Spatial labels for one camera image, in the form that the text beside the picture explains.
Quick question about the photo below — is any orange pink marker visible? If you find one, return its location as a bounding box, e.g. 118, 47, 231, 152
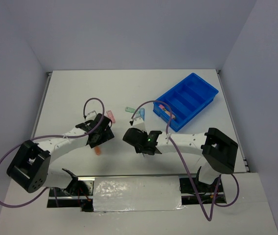
159, 104, 176, 120

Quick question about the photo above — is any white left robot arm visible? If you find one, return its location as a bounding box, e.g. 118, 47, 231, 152
6, 114, 114, 195

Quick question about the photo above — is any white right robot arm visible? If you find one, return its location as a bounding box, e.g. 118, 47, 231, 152
123, 127, 238, 191

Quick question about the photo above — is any orange highlighter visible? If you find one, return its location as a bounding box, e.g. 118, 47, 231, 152
94, 146, 101, 156

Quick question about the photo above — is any pink correction tape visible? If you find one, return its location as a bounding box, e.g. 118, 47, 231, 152
106, 110, 116, 124

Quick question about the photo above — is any green correction tape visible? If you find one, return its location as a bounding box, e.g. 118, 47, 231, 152
125, 107, 136, 113

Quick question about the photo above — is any blue correction tape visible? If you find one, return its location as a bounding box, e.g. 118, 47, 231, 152
139, 108, 145, 120

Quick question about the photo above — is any silver taped front panel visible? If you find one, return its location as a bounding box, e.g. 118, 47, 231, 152
93, 176, 183, 212

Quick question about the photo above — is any blue divided plastic tray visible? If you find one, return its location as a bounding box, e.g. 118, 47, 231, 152
157, 73, 218, 132

